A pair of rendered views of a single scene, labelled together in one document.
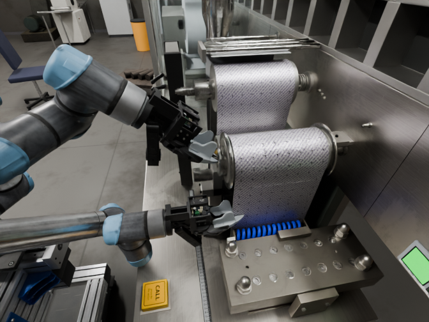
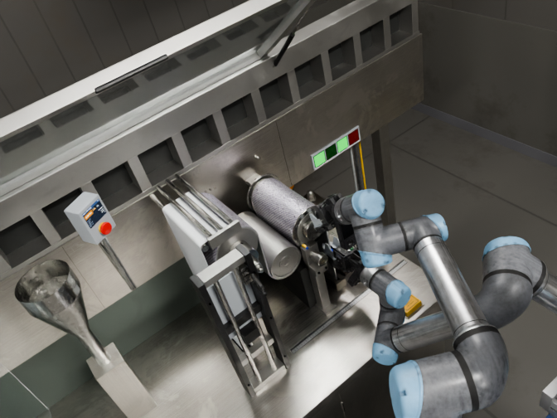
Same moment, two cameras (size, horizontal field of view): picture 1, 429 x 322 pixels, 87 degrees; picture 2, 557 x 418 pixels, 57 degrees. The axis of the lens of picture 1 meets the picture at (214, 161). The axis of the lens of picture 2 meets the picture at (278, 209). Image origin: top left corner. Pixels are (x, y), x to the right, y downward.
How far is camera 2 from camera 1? 1.56 m
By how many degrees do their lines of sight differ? 76
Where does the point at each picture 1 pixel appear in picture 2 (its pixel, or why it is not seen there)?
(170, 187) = (301, 375)
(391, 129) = (267, 144)
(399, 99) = (259, 133)
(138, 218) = (382, 274)
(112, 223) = (398, 284)
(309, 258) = not seen: hidden behind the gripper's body
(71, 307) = not seen: outside the picture
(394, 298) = not seen: hidden behind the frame
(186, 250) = (360, 311)
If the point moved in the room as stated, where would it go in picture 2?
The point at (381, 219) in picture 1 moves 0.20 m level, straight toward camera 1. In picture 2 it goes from (297, 172) to (346, 177)
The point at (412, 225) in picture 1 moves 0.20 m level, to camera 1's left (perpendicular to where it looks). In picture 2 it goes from (304, 155) to (332, 180)
